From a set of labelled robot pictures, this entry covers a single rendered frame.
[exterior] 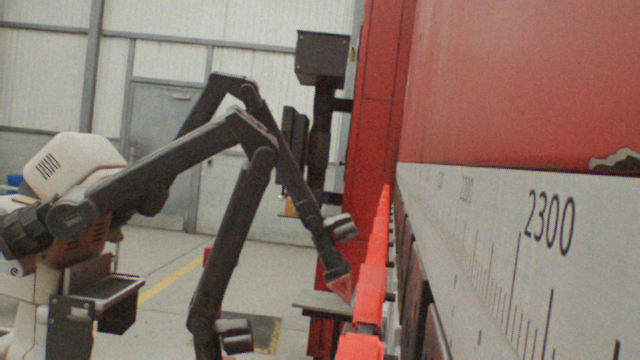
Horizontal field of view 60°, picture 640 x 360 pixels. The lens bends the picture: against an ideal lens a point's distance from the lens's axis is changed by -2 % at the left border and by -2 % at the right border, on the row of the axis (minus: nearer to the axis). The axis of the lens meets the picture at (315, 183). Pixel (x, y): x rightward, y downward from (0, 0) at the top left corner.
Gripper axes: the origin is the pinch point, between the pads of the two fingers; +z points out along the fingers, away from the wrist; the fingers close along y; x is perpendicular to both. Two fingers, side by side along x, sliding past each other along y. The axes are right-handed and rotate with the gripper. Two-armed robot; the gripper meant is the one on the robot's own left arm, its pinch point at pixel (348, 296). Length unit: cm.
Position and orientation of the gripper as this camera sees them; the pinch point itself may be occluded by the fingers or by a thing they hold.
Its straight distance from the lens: 160.8
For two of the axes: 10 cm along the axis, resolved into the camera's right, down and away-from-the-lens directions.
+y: 1.3, -0.6, 9.9
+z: 4.1, 9.1, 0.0
